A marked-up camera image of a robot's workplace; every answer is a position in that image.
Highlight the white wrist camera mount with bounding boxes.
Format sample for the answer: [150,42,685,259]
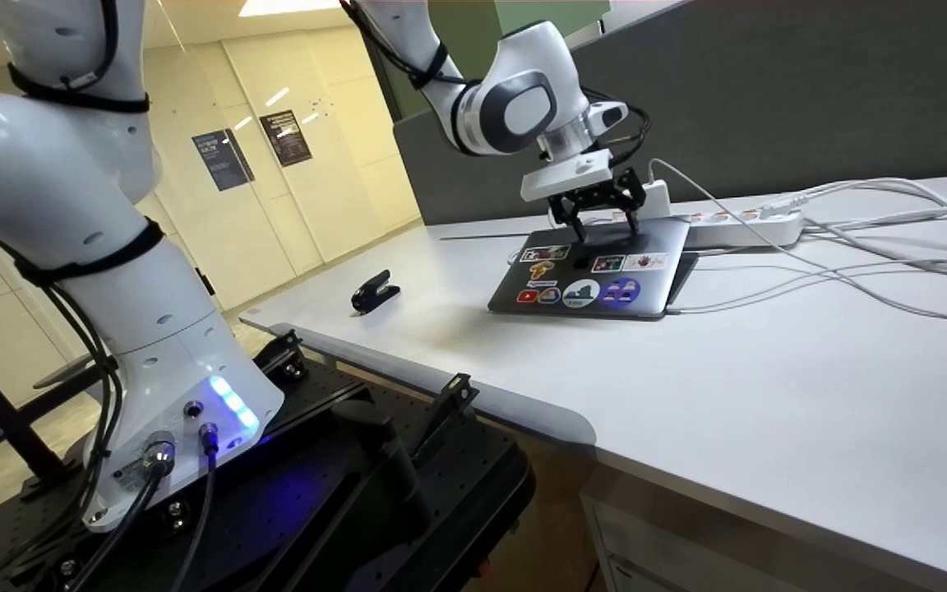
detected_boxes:
[519,149,610,203]

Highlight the black stapler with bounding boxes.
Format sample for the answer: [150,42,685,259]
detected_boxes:
[352,270,397,316]

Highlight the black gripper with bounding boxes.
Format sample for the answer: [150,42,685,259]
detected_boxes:
[548,167,645,245]

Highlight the grey desk divider panel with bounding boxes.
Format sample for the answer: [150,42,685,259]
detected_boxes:
[387,0,947,227]

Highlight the white power strip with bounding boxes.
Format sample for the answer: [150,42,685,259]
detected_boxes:
[686,212,801,250]

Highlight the white coiled cable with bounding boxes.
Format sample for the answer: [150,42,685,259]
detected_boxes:
[647,156,947,327]

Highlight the dark wall poster right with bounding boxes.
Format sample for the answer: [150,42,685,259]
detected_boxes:
[260,110,311,167]

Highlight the dark wall poster left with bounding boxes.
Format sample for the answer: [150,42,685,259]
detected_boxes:
[193,127,253,192]

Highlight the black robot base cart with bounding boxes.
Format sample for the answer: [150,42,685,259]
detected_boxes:
[0,341,535,592]

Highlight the grey laptop with stickers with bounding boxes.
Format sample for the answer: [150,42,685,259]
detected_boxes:
[489,218,692,319]

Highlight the dark wall poster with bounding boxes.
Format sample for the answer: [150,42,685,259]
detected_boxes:
[260,110,311,167]
[193,127,253,192]

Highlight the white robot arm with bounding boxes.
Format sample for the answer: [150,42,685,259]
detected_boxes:
[0,0,628,533]

